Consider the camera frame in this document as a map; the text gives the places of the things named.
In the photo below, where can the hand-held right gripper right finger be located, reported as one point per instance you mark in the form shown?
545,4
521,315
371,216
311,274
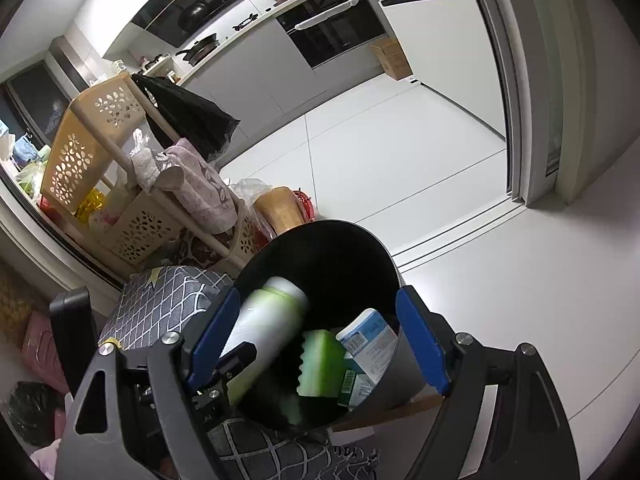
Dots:
422,340

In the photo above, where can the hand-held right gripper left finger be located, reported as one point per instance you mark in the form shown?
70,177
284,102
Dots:
212,335

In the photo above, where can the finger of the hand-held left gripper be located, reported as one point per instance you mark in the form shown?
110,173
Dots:
237,360

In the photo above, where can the white green tube bottle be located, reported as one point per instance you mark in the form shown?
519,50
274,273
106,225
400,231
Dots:
270,325

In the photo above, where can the green sponge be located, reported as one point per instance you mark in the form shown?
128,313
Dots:
320,360

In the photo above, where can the green white carton box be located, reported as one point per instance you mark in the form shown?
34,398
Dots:
357,391

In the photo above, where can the black trash bin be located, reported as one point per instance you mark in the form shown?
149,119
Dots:
340,260

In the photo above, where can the wooden board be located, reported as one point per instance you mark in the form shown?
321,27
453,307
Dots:
390,412

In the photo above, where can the black plastic bag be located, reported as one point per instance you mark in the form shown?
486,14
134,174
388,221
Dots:
32,412

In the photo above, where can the yellow net bag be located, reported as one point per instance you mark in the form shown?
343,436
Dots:
90,205

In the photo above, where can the tan cylindrical container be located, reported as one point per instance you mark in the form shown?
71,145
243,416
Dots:
277,210

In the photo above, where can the pink beige towel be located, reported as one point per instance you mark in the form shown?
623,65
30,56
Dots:
200,190

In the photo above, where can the clear plastic bag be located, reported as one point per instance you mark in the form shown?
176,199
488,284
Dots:
247,191

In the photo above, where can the beige perforated plastic rack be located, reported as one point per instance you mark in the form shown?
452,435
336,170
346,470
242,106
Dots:
75,150

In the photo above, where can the black hanging bag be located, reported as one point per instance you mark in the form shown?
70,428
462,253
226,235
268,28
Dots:
195,115

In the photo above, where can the cardboard box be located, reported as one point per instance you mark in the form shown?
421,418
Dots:
392,59

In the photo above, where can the black frying pan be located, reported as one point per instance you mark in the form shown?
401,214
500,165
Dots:
197,49

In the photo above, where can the white refrigerator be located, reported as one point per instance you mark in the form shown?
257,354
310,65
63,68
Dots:
440,35

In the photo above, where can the black built-in oven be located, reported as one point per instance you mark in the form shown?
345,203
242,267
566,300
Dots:
330,30

